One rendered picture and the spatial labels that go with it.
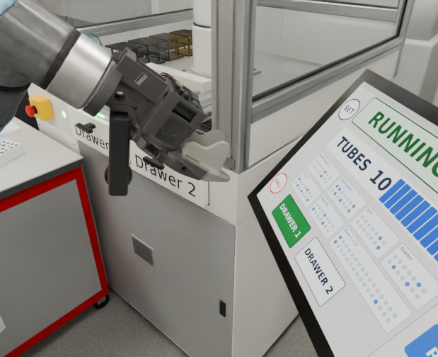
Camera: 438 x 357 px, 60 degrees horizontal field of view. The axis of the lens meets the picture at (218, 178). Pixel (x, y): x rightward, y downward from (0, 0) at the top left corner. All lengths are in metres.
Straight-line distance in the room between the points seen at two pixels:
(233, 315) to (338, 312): 0.69
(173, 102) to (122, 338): 1.39
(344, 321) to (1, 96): 0.46
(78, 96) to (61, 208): 1.00
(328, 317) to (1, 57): 0.46
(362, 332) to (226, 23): 0.55
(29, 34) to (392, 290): 0.46
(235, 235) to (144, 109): 0.55
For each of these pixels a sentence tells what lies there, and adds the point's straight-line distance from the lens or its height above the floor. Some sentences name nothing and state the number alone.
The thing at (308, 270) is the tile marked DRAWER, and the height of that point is 0.99.
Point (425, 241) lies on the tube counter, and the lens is 0.48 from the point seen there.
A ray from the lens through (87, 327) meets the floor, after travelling 1.80.
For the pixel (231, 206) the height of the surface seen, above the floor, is 0.85.
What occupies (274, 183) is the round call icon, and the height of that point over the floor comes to 1.01.
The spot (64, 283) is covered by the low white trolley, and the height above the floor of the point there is 0.28.
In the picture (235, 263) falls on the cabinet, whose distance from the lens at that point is 1.01.
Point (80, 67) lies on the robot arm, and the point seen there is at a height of 1.27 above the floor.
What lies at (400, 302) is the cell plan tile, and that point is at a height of 1.05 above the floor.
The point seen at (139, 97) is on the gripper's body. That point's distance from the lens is 0.46.
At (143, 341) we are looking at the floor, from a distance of 1.71.
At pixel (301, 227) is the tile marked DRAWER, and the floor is 1.01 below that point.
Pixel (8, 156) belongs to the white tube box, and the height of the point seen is 0.78.
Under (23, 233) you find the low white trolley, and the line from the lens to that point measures 1.39.
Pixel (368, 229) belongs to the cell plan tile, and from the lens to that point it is 0.52.
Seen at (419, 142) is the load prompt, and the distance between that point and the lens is 0.55.
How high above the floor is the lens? 1.38
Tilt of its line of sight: 32 degrees down
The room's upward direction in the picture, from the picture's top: straight up
